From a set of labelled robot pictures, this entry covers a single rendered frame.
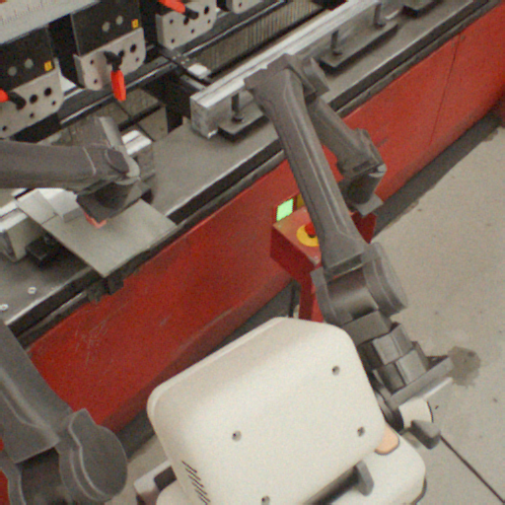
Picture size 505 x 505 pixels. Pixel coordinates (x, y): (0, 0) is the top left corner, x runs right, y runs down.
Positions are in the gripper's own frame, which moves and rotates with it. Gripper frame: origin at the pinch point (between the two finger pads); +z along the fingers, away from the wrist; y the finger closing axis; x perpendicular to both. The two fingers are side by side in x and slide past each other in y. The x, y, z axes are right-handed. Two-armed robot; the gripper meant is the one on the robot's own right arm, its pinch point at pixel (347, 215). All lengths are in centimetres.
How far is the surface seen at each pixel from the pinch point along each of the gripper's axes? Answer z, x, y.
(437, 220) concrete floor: 84, -90, 5
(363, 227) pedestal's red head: 5.0, -4.6, -3.3
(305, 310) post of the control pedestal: 34.1, 7.8, -5.8
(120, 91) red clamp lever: -30, 40, 36
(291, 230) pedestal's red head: 3.6, 12.3, 5.5
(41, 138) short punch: -22, 56, 39
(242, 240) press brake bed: 26.0, 12.8, 18.5
